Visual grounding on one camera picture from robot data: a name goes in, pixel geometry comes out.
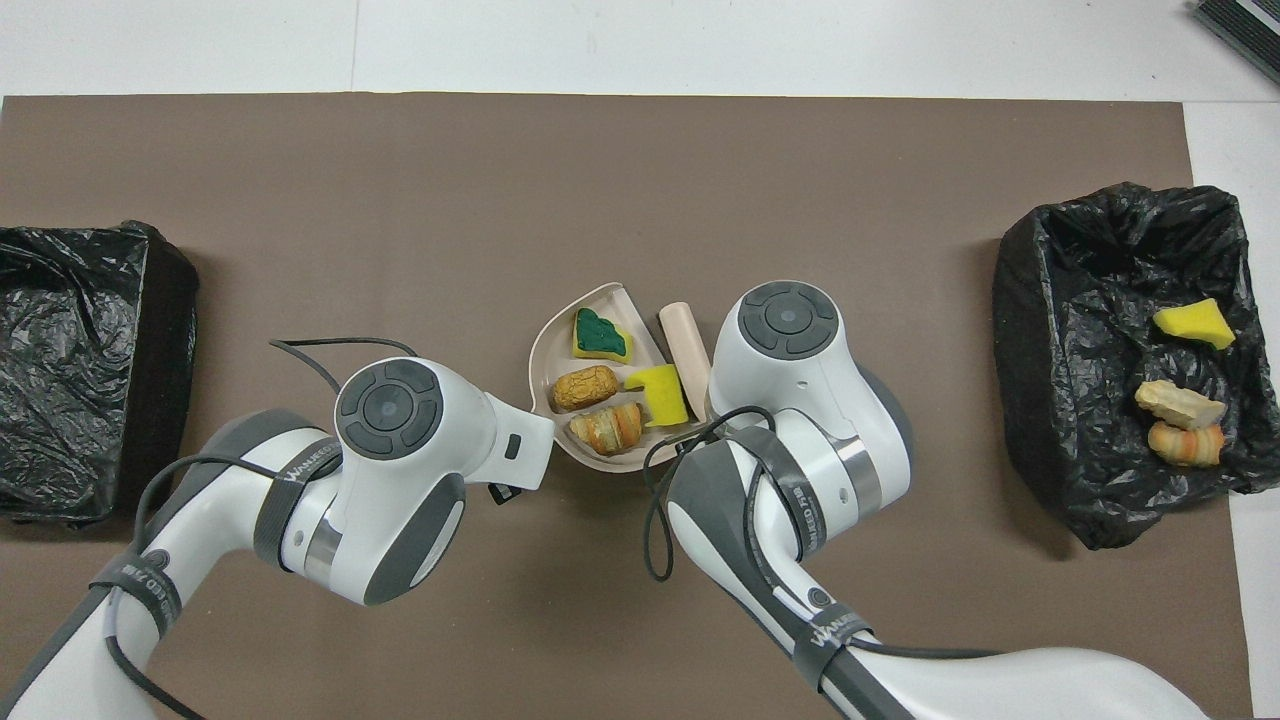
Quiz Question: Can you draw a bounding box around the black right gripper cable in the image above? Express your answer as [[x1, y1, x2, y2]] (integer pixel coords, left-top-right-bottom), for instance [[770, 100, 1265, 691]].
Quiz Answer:
[[642, 404, 776, 583]]

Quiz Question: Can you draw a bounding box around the crumpled black bag bin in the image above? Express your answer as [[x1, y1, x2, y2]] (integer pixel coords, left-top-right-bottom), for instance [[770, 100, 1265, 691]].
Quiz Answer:
[[992, 182, 1280, 551]]

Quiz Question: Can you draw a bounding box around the green yellow sponge chunk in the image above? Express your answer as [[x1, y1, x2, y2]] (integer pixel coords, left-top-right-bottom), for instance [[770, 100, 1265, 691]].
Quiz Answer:
[[1152, 297, 1237, 352]]

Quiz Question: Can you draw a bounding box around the orange striped croissant piece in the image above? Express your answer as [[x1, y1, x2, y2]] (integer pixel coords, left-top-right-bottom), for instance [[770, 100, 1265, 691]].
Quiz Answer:
[[1147, 420, 1226, 469], [567, 401, 647, 457]]

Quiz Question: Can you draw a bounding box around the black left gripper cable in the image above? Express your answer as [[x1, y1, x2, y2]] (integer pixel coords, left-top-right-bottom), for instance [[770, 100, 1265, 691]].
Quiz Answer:
[[100, 337, 421, 720]]

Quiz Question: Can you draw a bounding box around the pale bread chunk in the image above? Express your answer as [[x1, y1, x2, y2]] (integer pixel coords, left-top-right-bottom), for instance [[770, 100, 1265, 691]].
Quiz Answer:
[[1134, 379, 1228, 432]]

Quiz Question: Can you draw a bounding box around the boxy black bag bin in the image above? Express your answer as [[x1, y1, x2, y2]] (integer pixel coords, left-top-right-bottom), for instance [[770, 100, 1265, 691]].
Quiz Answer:
[[0, 220, 201, 529]]

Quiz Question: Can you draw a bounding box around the yellow notched sponge piece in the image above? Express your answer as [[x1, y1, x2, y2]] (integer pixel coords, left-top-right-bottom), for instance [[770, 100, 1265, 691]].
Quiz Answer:
[[624, 363, 692, 429]]

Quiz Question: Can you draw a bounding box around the brown table mat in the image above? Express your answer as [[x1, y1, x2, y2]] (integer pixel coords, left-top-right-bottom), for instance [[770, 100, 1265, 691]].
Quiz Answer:
[[0, 93, 1256, 720]]

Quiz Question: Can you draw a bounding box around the yellow green sponge wedge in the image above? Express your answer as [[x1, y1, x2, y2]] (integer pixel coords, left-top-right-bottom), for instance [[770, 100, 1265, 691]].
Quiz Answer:
[[571, 307, 634, 363]]

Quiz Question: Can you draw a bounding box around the brown bread nugget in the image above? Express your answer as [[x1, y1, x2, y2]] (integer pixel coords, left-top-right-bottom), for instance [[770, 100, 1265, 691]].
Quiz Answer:
[[550, 365, 620, 414]]

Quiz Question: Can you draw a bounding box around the beige hand brush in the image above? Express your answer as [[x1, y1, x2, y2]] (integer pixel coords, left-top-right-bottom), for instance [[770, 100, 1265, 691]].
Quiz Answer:
[[657, 301, 714, 421]]

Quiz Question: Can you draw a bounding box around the dark ribbed device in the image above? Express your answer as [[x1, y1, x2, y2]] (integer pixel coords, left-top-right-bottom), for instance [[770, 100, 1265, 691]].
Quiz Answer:
[[1190, 0, 1280, 86]]

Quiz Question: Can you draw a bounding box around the beige plastic dustpan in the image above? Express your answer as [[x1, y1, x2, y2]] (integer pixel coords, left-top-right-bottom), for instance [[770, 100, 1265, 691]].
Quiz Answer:
[[527, 282, 713, 473]]

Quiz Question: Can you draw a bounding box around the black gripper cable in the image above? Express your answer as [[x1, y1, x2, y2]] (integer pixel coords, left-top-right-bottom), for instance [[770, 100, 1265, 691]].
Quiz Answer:
[[642, 404, 776, 583], [100, 337, 421, 720]]

